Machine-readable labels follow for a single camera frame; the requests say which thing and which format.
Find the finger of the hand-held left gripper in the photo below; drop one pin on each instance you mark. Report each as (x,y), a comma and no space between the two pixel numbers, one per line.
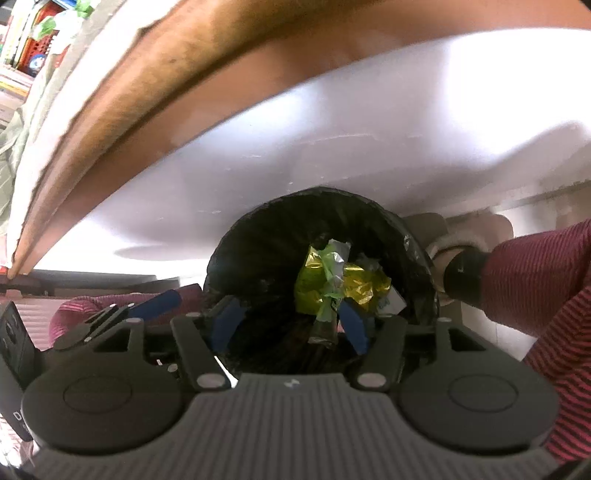
(159,300)

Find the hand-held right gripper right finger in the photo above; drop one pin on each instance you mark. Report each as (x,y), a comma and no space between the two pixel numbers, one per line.
(355,330)

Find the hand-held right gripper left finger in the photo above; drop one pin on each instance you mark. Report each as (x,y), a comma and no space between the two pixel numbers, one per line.
(226,323)

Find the green and silver wrapper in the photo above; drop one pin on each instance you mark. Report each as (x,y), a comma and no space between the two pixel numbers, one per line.
(325,316)

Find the black-bagged trash bin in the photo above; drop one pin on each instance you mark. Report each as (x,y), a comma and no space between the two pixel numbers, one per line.
(258,258)

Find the crumpled gold foil wrapper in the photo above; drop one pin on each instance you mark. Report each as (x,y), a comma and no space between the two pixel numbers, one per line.
(364,284)

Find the person's black sock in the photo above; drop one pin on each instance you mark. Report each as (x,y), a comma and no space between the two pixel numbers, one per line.
(461,277)

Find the person's striped trouser leg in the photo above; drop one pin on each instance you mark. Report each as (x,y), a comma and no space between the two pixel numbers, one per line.
(545,277)

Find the white board with wooden edge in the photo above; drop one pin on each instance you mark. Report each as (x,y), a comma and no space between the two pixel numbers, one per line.
(323,115)

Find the red slotted plastic basket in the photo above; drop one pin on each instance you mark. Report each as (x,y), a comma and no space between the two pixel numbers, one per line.
(39,55)

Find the green snack wrapper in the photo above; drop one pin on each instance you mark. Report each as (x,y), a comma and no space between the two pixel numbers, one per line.
(48,25)

